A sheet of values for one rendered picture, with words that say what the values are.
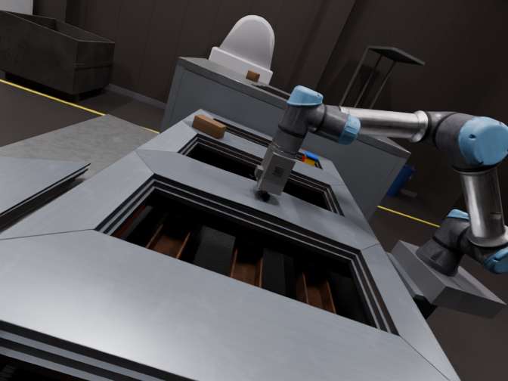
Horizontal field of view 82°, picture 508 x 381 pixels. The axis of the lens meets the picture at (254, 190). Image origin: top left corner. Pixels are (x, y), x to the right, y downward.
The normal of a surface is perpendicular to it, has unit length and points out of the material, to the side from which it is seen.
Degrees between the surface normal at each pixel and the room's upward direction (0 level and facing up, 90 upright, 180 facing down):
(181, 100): 90
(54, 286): 0
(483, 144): 81
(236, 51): 90
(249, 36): 90
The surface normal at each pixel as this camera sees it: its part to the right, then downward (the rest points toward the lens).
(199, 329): 0.36, -0.85
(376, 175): -0.06, 0.40
